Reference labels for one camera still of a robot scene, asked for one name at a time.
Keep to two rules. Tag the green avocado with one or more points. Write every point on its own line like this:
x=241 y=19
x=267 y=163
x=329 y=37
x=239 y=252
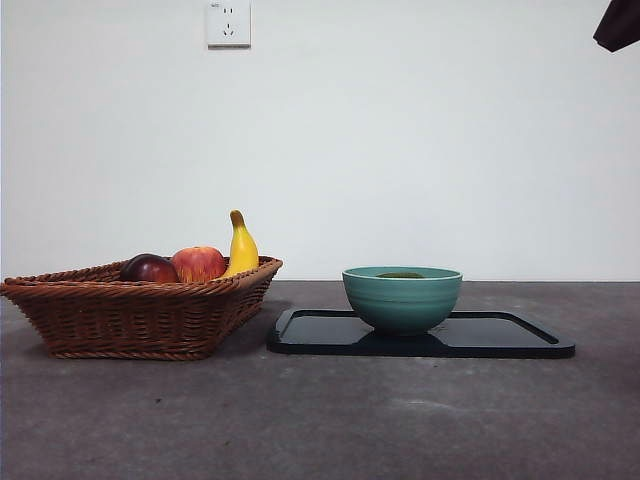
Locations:
x=400 y=274

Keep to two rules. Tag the teal ceramic bowl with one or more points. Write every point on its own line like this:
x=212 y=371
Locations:
x=402 y=305

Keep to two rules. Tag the yellow banana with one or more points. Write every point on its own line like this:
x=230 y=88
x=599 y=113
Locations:
x=243 y=250

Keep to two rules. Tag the black rectangular tray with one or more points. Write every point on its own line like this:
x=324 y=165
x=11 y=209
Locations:
x=320 y=340

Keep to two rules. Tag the red apple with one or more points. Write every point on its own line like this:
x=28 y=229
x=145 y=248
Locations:
x=199 y=262

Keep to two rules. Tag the dark purple plum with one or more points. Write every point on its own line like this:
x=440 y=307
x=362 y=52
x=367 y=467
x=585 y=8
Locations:
x=150 y=267

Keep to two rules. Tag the brown wicker basket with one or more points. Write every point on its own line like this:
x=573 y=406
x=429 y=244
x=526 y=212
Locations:
x=130 y=320

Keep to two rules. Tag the white wall socket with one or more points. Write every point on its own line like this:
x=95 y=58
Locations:
x=229 y=25

